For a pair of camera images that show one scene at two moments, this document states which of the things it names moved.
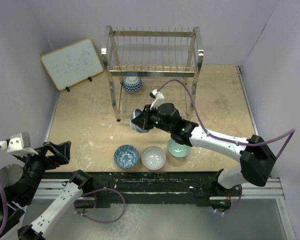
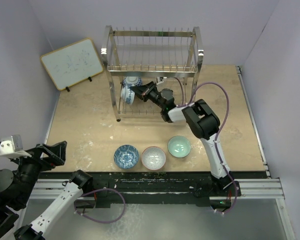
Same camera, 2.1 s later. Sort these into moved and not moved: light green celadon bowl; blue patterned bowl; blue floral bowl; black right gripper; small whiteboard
Moved: black right gripper; blue floral bowl
Not moved: light green celadon bowl; small whiteboard; blue patterned bowl
